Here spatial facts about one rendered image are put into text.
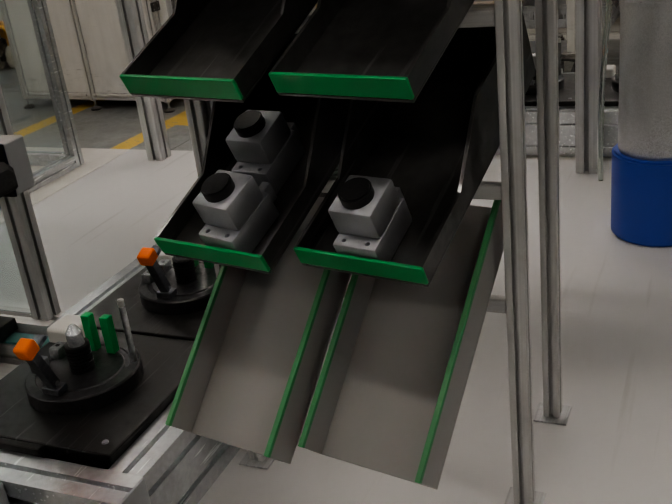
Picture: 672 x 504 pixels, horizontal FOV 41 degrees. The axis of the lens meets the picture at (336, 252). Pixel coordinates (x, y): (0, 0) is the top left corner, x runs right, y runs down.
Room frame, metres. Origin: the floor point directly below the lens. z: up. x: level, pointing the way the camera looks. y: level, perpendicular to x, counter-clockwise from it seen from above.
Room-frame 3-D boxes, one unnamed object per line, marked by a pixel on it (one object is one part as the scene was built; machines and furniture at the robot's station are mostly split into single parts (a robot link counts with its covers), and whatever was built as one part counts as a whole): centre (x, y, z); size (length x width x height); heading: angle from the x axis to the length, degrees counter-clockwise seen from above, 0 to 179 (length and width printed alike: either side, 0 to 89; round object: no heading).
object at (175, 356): (0.96, 0.32, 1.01); 0.24 x 0.24 x 0.13; 65
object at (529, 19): (6.01, -1.73, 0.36); 0.60 x 0.40 x 0.15; 63
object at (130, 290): (1.19, 0.22, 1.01); 0.24 x 0.24 x 0.13; 65
